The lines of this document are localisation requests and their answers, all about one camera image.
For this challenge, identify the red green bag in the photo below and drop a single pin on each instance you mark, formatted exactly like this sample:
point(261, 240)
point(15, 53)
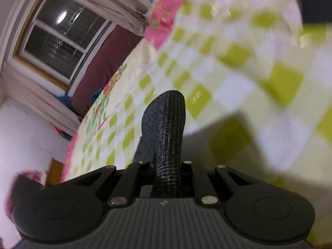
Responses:
point(62, 132)

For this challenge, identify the green white checkered bed sheet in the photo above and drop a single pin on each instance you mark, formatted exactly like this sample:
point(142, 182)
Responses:
point(233, 83)

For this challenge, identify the blue bag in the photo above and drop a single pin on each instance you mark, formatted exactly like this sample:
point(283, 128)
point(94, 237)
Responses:
point(64, 99)

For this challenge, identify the wooden cabinet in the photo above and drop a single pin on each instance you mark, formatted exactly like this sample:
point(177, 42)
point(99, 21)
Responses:
point(55, 172)

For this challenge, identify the small blue cloth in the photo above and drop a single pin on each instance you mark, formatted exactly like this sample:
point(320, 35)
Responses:
point(97, 93)

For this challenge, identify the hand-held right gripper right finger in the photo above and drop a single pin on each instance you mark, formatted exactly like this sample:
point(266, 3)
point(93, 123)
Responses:
point(199, 181)

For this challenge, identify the window with metal bars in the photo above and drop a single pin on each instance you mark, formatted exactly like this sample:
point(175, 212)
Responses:
point(59, 33)

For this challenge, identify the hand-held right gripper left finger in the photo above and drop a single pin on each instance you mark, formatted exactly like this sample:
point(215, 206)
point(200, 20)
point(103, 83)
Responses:
point(134, 179)

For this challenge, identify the beige curtain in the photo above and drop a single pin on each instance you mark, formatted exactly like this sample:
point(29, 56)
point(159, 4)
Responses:
point(103, 2)
point(39, 101)

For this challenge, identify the dark grey checked pants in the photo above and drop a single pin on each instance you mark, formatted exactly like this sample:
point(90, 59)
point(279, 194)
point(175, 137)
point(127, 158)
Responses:
point(166, 124)

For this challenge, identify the pink cartoon printed quilt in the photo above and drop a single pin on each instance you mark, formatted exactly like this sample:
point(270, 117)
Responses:
point(163, 18)

